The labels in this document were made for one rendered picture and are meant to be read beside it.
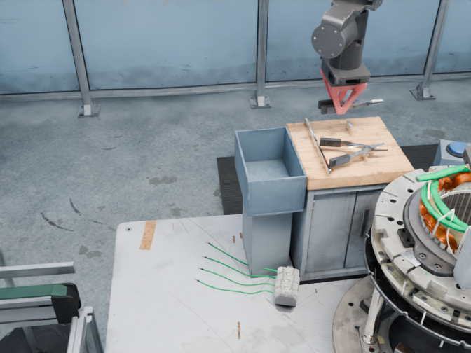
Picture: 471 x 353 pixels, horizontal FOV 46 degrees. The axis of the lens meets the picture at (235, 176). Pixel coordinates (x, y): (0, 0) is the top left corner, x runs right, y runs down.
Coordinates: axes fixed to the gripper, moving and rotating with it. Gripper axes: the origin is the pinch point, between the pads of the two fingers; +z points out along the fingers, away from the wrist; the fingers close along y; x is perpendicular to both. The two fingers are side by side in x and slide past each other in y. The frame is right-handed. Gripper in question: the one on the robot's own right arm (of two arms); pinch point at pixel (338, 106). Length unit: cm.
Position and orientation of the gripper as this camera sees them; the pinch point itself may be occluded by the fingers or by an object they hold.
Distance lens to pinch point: 107.9
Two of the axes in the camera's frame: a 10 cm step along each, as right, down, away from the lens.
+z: 0.0, 7.8, 6.3
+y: 1.5, 6.2, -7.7
